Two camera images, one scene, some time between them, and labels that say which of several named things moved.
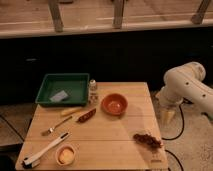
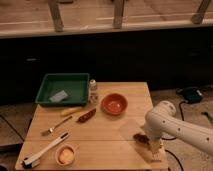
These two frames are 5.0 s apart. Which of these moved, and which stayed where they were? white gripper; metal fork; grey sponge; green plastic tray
Moved: white gripper
Stayed: grey sponge; metal fork; green plastic tray
